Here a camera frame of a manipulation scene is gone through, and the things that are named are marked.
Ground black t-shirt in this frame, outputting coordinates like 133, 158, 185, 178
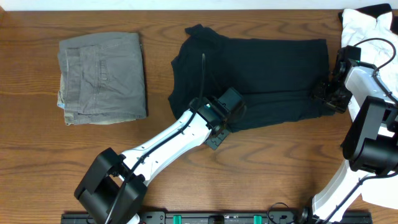
169, 24, 334, 132

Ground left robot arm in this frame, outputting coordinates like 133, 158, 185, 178
74, 96, 244, 223

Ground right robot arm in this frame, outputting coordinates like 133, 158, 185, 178
301, 59, 397, 223

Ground black garment under white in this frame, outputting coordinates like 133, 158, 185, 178
356, 3, 397, 34

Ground folded grey khaki pants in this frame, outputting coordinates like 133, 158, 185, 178
57, 32, 147, 125

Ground small black cable loop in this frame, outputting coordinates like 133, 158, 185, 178
267, 202, 296, 224

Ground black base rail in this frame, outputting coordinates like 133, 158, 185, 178
60, 211, 373, 224

